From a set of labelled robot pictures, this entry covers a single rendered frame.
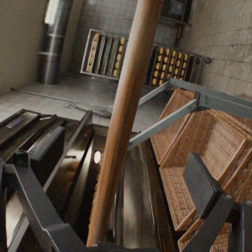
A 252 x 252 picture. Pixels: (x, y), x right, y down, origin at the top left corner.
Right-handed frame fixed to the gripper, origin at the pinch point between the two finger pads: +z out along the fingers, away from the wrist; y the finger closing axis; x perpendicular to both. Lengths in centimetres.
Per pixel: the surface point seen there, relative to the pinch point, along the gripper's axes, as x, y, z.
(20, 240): -41.1, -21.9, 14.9
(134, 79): 6.8, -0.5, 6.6
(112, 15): 107, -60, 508
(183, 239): -52, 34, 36
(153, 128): -11.6, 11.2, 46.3
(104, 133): -61, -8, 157
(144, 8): 15.3, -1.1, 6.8
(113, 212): -18.9, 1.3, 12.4
